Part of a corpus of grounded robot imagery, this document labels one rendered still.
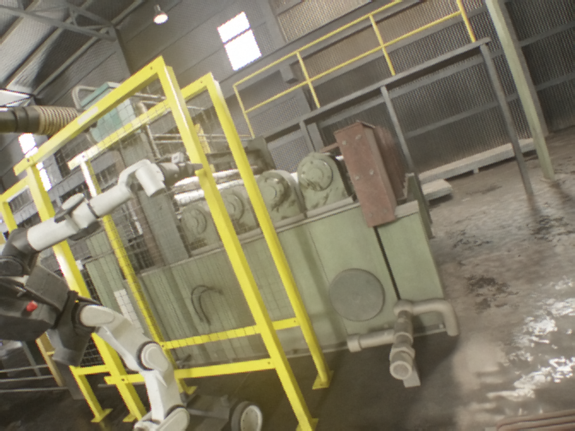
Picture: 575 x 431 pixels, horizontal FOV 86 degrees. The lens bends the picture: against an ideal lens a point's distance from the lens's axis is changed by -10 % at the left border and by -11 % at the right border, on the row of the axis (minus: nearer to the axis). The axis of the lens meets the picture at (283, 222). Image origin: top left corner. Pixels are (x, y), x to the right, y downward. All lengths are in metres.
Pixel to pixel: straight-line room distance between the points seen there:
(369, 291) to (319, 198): 0.66
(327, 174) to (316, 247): 0.47
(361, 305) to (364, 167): 0.87
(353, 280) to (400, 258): 0.31
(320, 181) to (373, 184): 0.37
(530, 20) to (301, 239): 10.64
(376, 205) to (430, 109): 9.29
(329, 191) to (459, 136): 9.22
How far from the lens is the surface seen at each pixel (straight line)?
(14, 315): 1.46
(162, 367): 1.78
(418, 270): 2.18
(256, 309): 1.54
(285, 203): 2.27
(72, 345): 1.62
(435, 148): 11.13
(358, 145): 1.95
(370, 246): 2.14
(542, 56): 11.91
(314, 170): 2.14
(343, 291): 2.23
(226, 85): 11.96
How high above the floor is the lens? 1.13
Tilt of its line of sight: 5 degrees down
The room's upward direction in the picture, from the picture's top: 21 degrees counter-clockwise
